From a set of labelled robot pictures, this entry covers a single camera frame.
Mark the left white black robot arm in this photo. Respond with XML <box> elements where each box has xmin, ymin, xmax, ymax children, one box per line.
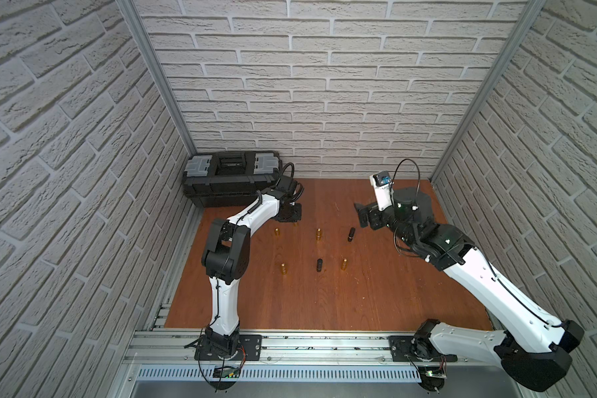
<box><xmin>202</xmin><ymin>163</ymin><xmax>304</xmax><ymax>359</ymax></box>

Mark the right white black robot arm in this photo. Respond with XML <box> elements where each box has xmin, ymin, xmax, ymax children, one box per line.
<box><xmin>355</xmin><ymin>186</ymin><xmax>585</xmax><ymax>392</ymax></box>

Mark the black grey toolbox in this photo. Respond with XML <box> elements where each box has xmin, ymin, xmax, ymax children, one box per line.
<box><xmin>182</xmin><ymin>151</ymin><xmax>283</xmax><ymax>208</ymax></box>

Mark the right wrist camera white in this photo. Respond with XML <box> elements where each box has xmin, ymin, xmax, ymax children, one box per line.
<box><xmin>370</xmin><ymin>171</ymin><xmax>392</xmax><ymax>212</ymax></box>

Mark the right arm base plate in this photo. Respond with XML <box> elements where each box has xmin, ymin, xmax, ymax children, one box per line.
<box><xmin>388</xmin><ymin>335</ymin><xmax>458</xmax><ymax>363</ymax></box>

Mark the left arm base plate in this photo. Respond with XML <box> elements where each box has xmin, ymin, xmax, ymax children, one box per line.
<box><xmin>194</xmin><ymin>334</ymin><xmax>262</xmax><ymax>362</ymax></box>

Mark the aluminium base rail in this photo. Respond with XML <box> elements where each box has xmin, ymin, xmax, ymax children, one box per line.
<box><xmin>122</xmin><ymin>329</ymin><xmax>506</xmax><ymax>366</ymax></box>

